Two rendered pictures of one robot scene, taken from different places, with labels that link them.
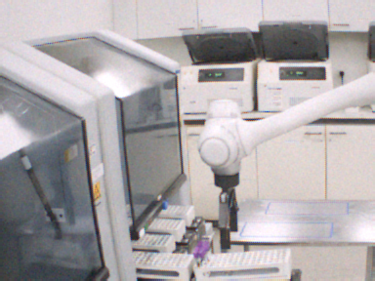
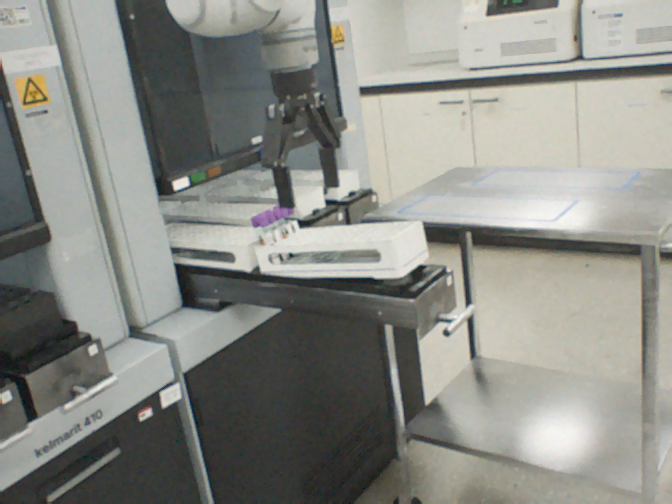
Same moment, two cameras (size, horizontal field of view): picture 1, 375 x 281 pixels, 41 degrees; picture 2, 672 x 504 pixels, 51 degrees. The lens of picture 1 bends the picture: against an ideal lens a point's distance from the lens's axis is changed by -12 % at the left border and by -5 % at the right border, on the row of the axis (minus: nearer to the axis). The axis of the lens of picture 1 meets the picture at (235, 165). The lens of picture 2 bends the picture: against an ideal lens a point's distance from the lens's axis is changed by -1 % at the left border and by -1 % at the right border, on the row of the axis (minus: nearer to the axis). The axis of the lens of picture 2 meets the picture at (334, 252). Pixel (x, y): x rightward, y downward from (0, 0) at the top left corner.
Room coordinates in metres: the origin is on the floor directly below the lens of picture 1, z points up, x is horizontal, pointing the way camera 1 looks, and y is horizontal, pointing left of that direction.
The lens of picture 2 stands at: (0.46, -0.53, 1.23)
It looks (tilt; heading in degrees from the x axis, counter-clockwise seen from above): 18 degrees down; 27
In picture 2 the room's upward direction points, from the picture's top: 9 degrees counter-clockwise
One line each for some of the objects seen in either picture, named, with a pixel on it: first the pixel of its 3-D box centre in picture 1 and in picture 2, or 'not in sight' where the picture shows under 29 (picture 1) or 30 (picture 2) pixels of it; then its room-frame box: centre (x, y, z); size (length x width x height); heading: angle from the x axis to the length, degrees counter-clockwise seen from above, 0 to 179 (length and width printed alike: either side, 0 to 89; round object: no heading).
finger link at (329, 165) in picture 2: (232, 221); (329, 168); (1.58, 0.02, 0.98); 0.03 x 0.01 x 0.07; 80
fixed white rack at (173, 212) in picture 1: (156, 216); (301, 186); (2.03, 0.33, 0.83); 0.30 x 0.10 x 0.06; 80
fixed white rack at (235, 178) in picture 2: not in sight; (213, 185); (2.09, 0.64, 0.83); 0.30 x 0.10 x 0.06; 80
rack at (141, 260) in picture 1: (148, 266); (208, 248); (1.56, 0.30, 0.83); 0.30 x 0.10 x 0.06; 80
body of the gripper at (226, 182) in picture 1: (227, 186); (296, 97); (1.51, 0.03, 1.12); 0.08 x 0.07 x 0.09; 170
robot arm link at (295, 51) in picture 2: (226, 163); (289, 51); (1.51, 0.03, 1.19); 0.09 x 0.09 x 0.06
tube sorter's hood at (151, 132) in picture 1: (93, 122); (162, 22); (1.83, 0.51, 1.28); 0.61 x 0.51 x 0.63; 170
